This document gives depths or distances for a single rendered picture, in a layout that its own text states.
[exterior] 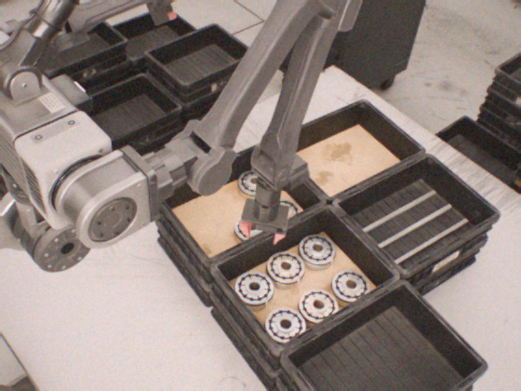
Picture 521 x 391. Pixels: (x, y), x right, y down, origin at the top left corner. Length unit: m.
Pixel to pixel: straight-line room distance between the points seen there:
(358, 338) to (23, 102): 0.99
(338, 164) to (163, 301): 0.70
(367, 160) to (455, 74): 2.04
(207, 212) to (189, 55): 1.29
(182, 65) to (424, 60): 1.71
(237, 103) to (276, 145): 0.20
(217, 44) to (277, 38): 2.01
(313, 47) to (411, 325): 0.85
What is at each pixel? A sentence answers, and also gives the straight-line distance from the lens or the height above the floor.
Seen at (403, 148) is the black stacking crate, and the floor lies 0.88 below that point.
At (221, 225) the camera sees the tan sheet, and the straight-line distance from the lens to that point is 1.85.
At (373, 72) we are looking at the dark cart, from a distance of 3.49.
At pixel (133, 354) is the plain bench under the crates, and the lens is 1.78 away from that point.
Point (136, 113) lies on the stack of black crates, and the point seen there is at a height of 0.38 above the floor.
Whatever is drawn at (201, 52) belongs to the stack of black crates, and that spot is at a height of 0.49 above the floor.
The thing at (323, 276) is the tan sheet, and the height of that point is 0.83.
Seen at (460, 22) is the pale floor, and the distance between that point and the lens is 4.58.
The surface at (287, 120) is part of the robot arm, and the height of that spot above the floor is 1.44.
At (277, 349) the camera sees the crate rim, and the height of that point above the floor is 0.93.
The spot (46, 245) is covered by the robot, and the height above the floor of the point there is 1.18.
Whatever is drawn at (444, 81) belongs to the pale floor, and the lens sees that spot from 3.99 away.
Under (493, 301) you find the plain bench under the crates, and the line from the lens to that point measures 2.04.
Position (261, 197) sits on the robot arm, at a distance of 1.39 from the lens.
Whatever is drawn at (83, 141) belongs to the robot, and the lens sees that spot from 1.08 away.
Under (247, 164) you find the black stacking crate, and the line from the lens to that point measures 1.96.
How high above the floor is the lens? 2.26
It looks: 48 degrees down
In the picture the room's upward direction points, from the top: 6 degrees clockwise
